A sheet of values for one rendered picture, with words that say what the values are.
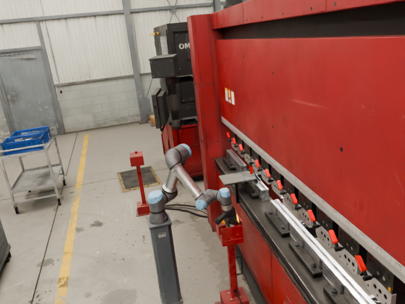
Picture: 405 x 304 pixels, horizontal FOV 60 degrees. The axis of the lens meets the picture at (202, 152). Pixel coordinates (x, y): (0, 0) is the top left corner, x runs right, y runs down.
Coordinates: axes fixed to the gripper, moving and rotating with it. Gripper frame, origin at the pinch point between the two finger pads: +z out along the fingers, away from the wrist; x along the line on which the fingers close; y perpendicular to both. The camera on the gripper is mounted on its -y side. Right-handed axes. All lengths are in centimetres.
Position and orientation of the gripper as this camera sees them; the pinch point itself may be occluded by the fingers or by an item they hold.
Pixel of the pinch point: (228, 233)
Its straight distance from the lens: 262.3
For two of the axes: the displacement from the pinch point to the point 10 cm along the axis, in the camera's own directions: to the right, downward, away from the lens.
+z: 1.8, 9.3, 3.3
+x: -1.9, -3.0, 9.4
